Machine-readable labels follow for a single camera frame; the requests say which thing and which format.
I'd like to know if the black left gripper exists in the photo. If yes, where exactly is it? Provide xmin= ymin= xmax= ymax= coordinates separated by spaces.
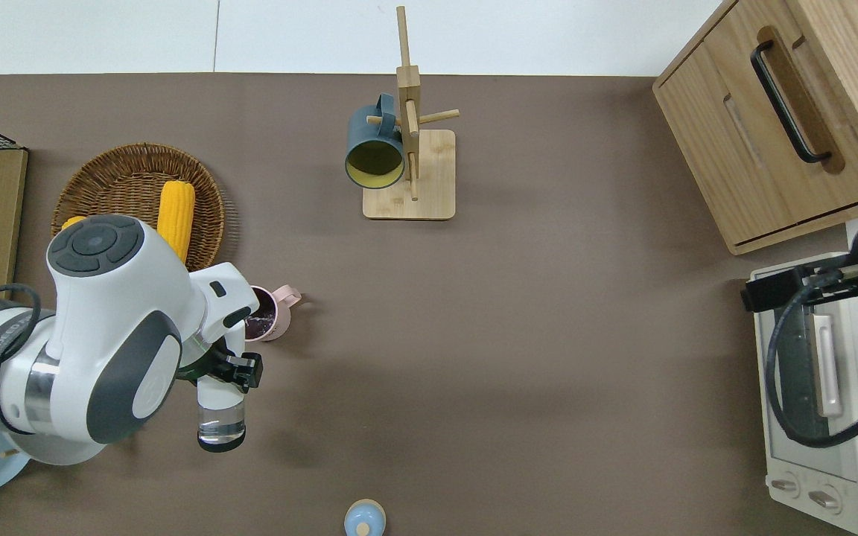
xmin=176 ymin=344 xmax=236 ymax=383

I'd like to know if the pink mug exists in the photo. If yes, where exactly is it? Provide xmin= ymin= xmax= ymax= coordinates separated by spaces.
xmin=244 ymin=284 xmax=302 ymax=342

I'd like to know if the brown wicker basket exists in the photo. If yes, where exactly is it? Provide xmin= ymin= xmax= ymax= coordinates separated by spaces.
xmin=51 ymin=143 xmax=226 ymax=272

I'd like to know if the dark blue mug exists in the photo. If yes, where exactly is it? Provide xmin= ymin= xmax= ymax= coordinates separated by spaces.
xmin=345 ymin=92 xmax=406 ymax=188

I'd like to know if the wooden mug tree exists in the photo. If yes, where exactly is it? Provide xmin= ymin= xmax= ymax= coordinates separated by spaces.
xmin=363 ymin=6 xmax=462 ymax=221

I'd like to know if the brown table mat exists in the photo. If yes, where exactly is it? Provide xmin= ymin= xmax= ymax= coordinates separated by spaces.
xmin=0 ymin=73 xmax=851 ymax=536

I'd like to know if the light wooden cabinet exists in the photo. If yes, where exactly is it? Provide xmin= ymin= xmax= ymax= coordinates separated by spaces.
xmin=652 ymin=0 xmax=858 ymax=255

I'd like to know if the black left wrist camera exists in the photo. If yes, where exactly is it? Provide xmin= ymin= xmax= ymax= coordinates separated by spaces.
xmin=232 ymin=353 xmax=263 ymax=393

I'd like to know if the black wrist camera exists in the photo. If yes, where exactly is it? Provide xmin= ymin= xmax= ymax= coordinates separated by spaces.
xmin=741 ymin=266 xmax=807 ymax=313
xmin=232 ymin=353 xmax=263 ymax=393

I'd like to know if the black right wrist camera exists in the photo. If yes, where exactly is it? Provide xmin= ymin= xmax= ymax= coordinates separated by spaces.
xmin=741 ymin=266 xmax=807 ymax=313

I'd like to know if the white oven door handle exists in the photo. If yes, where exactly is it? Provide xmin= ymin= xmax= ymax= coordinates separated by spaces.
xmin=809 ymin=313 xmax=844 ymax=418

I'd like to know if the black cabinet handle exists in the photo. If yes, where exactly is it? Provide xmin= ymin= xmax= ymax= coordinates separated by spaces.
xmin=751 ymin=41 xmax=833 ymax=164

